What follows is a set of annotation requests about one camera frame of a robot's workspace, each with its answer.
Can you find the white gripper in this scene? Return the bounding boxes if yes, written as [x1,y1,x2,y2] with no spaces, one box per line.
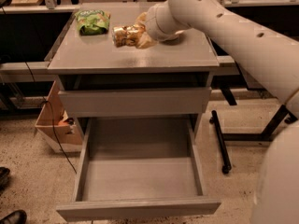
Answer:
[135,2,189,49]

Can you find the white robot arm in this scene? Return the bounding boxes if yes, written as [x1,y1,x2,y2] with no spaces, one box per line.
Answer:
[145,0,299,224]

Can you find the grey drawer cabinet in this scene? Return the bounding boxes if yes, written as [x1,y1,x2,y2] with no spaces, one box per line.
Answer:
[47,2,221,147]

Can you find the closed grey top drawer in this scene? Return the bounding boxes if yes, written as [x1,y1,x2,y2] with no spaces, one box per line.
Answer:
[59,88,211,118]

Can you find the open grey middle drawer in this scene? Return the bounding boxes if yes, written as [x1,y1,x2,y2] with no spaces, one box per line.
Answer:
[57,117,221,222]

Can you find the white bowl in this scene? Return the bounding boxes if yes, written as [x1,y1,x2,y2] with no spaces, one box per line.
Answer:
[163,30,184,42]

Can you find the green chip bag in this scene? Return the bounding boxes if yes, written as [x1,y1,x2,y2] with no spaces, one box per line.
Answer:
[75,9,110,35]

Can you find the cardboard box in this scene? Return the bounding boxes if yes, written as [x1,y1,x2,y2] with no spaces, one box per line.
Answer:
[36,81,82,153]

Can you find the black side table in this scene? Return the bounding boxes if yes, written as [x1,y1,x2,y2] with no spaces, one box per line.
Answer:
[209,57,298,175]

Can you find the black shoe upper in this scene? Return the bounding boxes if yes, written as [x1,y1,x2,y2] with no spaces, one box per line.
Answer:
[0,167,10,187]

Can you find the black shoe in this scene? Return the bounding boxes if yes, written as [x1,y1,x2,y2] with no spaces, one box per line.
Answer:
[0,167,10,187]
[0,210,27,224]

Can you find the black shoe lower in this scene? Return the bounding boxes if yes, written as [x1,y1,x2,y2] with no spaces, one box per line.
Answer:
[0,210,27,224]

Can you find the black power cable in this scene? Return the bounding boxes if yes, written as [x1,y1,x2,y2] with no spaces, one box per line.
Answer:
[25,62,78,175]

